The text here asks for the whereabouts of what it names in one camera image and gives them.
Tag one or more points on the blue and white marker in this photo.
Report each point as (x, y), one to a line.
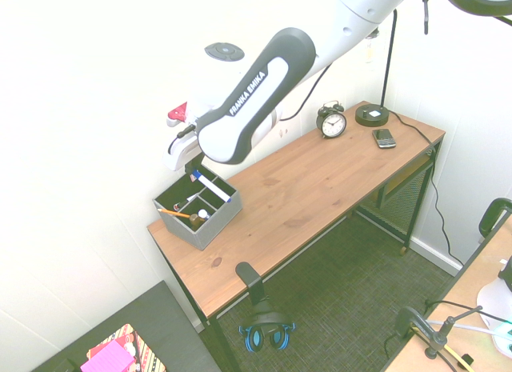
(212, 189)

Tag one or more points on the black clamp camera stand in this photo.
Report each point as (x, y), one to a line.
(416, 320)

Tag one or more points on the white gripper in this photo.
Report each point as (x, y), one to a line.
(178, 156)

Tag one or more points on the red and white wrist camera mount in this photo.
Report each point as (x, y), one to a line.
(178, 113)

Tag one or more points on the black headphone hook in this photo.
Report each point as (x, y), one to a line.
(250, 278)

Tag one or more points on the black desk lamp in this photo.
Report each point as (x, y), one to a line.
(372, 116)

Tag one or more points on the wooden desk with black frame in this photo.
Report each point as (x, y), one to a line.
(400, 204)

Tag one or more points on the small white cap bottle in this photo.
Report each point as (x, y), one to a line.
(204, 214)

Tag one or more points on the white device base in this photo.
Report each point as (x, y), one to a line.
(494, 298)

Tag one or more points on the black twin-bell alarm clock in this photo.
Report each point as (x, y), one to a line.
(333, 124)

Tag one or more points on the white power strip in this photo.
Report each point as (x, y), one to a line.
(505, 334)

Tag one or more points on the grey fabric desk organizer box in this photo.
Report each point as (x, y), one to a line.
(216, 224)

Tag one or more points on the grey oval wall device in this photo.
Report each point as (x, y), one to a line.
(224, 51)

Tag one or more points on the black C clamp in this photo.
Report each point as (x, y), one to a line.
(490, 216)

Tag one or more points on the yellow pencil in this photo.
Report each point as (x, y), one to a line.
(174, 213)

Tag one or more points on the pink sticky note block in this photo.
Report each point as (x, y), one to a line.
(108, 358)

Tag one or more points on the black side table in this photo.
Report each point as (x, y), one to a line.
(160, 308)

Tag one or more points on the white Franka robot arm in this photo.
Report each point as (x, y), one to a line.
(224, 144)

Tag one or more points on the black and blue headphones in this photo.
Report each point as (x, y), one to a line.
(266, 322)

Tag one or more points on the yellow tape strip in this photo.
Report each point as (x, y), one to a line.
(450, 350)

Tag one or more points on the colourful striped book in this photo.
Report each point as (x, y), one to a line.
(150, 356)

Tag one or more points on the light wooden table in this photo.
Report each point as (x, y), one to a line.
(468, 284)

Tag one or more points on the white pen with red tip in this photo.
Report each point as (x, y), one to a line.
(184, 204)

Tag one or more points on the black smartphone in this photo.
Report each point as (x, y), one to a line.
(384, 138)

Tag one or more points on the small brown bottle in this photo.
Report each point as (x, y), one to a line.
(195, 222)

